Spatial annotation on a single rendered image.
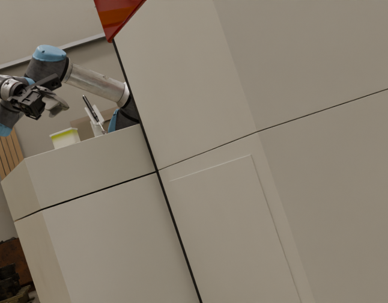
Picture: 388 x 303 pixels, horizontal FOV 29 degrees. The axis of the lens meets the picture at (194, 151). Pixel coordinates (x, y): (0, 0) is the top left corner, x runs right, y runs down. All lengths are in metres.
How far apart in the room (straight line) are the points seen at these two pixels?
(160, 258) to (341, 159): 0.75
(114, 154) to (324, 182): 0.76
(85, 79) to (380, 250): 1.71
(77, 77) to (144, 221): 1.03
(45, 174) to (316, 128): 0.83
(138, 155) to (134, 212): 0.16
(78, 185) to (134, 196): 0.16
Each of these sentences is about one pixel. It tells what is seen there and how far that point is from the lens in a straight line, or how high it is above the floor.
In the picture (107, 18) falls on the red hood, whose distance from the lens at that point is 2.20.
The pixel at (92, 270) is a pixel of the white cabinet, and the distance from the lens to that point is 2.12.
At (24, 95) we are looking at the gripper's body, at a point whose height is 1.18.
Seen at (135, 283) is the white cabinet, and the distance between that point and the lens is 2.15.
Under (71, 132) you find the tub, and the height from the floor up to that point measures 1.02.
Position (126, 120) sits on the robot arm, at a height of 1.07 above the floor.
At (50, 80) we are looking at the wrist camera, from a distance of 2.50.
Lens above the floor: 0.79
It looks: 1 degrees up
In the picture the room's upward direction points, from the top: 19 degrees counter-clockwise
